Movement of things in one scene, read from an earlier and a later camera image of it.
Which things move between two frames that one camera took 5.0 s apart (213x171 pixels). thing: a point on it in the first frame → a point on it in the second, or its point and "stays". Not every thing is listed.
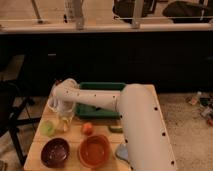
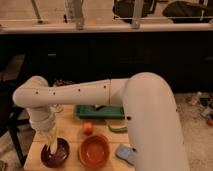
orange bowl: [94, 150] stays
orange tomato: [88, 128] stays
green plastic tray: [86, 111] stays
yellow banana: [60, 124] → [53, 143]
